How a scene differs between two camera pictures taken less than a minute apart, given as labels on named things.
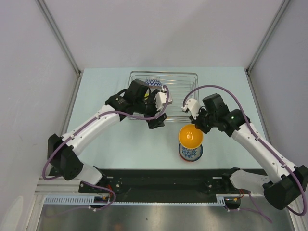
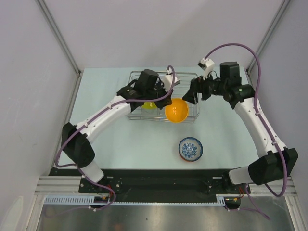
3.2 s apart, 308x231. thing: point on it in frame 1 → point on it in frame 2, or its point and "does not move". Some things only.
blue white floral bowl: [190, 154] does not move
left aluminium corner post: [65, 44] does not move
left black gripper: [156, 122] → [164, 102]
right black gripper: [205, 130] → [197, 85]
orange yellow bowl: [190, 137] → [177, 111]
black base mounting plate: [160, 183] does not move
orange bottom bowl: [190, 156] does not move
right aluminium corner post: [263, 41] does not move
